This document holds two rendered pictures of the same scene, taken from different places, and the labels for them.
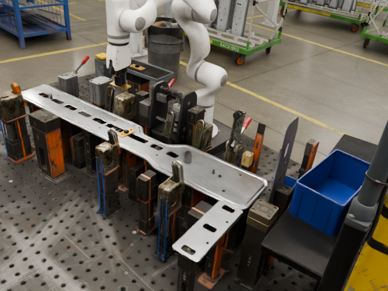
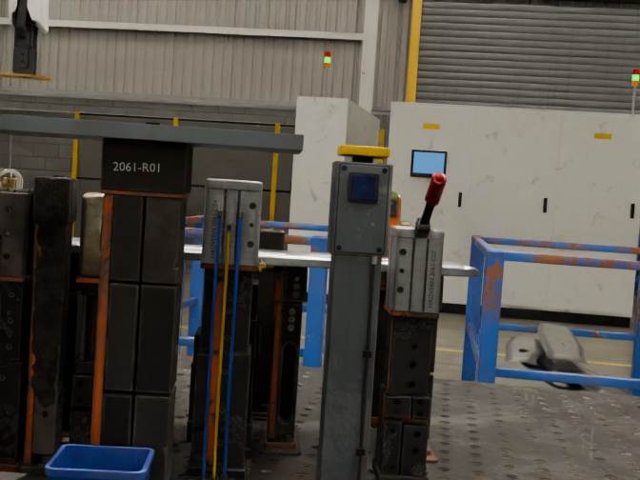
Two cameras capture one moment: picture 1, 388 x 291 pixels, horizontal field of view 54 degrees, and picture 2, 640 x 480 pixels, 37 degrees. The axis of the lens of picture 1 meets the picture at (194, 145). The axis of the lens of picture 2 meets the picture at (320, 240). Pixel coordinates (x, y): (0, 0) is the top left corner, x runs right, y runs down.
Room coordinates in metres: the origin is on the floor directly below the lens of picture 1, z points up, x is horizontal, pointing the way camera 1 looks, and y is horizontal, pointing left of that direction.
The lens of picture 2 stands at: (2.93, -0.17, 1.10)
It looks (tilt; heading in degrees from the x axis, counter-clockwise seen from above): 3 degrees down; 145
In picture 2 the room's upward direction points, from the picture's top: 4 degrees clockwise
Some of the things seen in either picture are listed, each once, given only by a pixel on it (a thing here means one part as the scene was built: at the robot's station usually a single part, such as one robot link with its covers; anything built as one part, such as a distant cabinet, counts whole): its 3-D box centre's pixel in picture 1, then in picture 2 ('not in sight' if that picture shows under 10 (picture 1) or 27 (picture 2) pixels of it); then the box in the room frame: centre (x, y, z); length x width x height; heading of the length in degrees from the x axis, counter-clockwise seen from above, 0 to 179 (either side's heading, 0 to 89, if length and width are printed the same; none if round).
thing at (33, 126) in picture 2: (138, 67); (150, 134); (1.87, 0.32, 1.16); 0.37 x 0.14 x 0.02; 58
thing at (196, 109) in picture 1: (193, 148); not in sight; (1.52, 0.00, 0.91); 0.07 x 0.05 x 0.42; 148
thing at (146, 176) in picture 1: (146, 204); not in sight; (1.17, 0.17, 0.84); 0.11 x 0.08 x 0.29; 148
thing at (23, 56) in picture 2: (123, 74); (22, 51); (1.42, 0.31, 1.29); 0.03 x 0.03 x 0.07; 63
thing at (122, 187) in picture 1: (129, 160); not in sight; (1.47, 0.30, 0.84); 0.13 x 0.05 x 0.29; 148
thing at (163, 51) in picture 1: (163, 51); not in sight; (4.61, 0.48, 0.36); 0.54 x 0.50 x 0.73; 137
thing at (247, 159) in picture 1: (241, 189); not in sight; (1.28, -0.22, 0.88); 0.04 x 0.04 x 0.36; 58
